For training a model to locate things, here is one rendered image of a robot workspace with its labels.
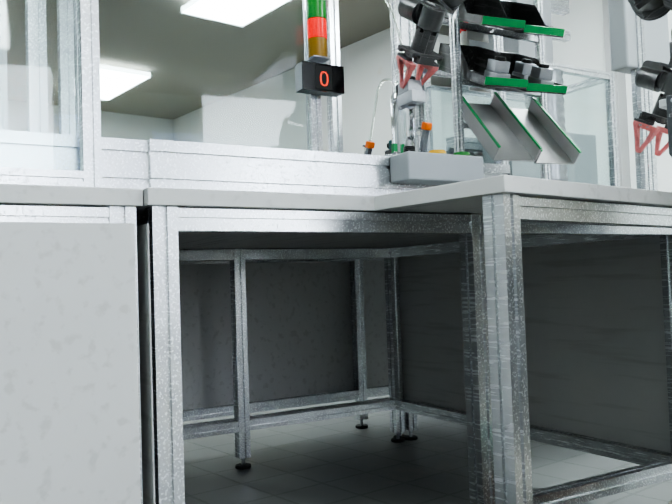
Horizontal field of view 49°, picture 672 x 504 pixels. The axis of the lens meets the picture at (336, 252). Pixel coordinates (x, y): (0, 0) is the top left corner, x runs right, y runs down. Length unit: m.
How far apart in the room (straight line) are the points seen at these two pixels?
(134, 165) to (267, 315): 2.00
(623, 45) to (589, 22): 2.43
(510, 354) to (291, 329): 2.16
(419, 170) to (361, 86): 5.97
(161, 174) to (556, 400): 1.63
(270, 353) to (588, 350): 1.46
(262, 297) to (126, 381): 2.04
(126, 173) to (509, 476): 0.86
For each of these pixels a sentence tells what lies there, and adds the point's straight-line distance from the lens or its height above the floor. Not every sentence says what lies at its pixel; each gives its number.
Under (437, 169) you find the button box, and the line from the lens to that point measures 1.61.
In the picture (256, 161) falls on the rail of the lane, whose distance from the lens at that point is 1.46.
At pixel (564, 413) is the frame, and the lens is 2.56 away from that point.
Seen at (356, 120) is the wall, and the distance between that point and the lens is 7.52.
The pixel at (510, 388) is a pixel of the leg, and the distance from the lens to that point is 1.30.
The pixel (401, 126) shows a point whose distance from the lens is 2.86.
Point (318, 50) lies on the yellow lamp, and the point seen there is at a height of 1.27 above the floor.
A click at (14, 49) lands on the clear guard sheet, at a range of 1.36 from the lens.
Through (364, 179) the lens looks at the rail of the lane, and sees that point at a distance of 1.58.
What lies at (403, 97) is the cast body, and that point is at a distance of 1.89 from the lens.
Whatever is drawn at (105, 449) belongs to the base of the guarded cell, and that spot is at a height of 0.42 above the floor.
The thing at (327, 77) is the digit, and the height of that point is 1.21.
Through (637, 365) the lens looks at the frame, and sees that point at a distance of 2.35.
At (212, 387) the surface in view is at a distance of 3.23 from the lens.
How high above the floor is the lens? 0.69
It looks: 2 degrees up
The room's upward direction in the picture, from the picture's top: 2 degrees counter-clockwise
